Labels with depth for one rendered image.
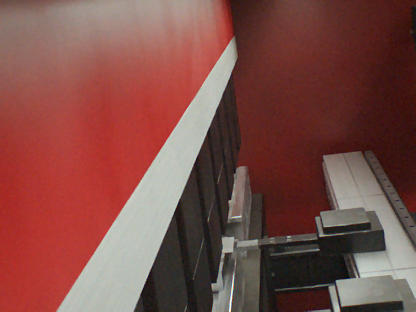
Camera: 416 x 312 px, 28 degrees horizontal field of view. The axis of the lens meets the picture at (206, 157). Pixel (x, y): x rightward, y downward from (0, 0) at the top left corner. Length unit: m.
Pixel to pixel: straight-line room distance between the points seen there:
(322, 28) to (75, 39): 1.84
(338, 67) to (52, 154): 1.93
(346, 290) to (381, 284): 0.05
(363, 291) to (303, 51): 1.23
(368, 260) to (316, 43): 1.00
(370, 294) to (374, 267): 0.24
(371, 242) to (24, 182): 1.12
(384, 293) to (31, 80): 0.81
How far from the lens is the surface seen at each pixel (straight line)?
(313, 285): 1.96
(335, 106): 2.30
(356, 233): 1.43
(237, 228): 1.82
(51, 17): 0.43
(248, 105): 2.30
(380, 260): 1.39
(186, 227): 0.82
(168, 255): 0.69
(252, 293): 1.62
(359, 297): 1.12
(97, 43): 0.52
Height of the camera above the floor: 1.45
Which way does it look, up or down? 11 degrees down
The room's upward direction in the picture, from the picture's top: 8 degrees counter-clockwise
